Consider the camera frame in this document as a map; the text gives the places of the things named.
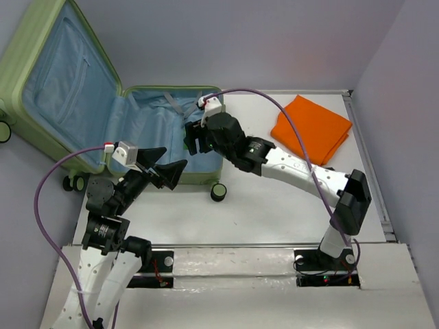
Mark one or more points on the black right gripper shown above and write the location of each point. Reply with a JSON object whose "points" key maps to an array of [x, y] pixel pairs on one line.
{"points": [[194, 130]]}

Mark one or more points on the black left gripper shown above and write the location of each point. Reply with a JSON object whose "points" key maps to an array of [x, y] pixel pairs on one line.
{"points": [[170, 173]]}

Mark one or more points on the orange cloth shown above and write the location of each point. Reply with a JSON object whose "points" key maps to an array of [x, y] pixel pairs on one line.
{"points": [[322, 131]]}

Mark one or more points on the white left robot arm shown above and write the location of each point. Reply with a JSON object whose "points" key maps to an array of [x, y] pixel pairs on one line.
{"points": [[109, 258]]}

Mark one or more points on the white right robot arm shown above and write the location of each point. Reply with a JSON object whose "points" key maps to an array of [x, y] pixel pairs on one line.
{"points": [[347, 195]]}

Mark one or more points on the green hard-shell suitcase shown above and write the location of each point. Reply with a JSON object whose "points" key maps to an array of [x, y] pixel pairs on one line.
{"points": [[60, 92]]}

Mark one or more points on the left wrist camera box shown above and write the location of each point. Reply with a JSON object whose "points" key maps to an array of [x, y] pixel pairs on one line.
{"points": [[126, 153]]}

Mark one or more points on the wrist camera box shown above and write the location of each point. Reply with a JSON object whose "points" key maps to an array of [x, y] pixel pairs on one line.
{"points": [[126, 153], [210, 105]]}

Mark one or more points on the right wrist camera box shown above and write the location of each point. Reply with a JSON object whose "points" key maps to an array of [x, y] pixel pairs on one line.
{"points": [[210, 105]]}

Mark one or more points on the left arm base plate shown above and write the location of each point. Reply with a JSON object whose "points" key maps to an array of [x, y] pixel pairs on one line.
{"points": [[158, 274]]}

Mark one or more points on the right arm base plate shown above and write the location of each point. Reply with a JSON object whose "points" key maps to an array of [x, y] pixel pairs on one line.
{"points": [[316, 269]]}

